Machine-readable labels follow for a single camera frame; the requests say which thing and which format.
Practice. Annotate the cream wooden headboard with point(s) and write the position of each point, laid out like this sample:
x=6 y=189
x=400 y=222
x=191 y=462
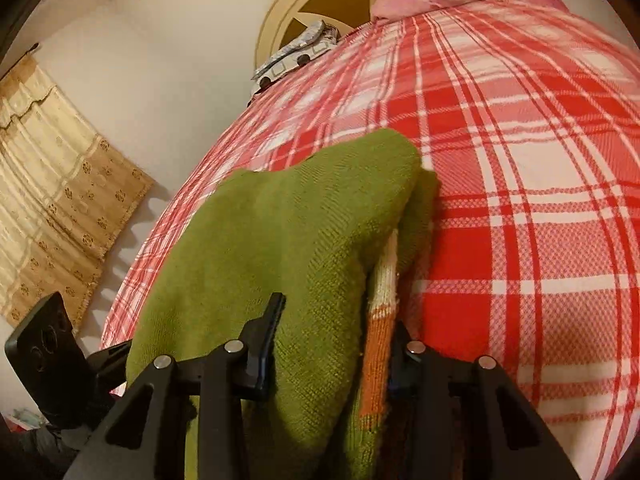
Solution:
x=285 y=15

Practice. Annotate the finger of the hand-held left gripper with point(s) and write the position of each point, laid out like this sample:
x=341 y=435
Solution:
x=112 y=360

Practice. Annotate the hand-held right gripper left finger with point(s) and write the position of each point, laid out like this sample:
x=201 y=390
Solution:
x=267 y=345

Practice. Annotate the beige patterned curtain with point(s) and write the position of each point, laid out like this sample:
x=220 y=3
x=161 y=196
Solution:
x=55 y=195

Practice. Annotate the grey printed cloth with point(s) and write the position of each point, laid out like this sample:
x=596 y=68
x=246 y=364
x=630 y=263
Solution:
x=300 y=52

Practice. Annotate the green orange cream striped sweater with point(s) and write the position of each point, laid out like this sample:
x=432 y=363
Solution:
x=280 y=240

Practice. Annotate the red white plaid blanket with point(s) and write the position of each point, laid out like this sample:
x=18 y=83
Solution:
x=525 y=185

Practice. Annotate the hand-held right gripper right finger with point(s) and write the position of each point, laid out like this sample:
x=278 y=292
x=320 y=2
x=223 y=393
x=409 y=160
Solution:
x=402 y=367

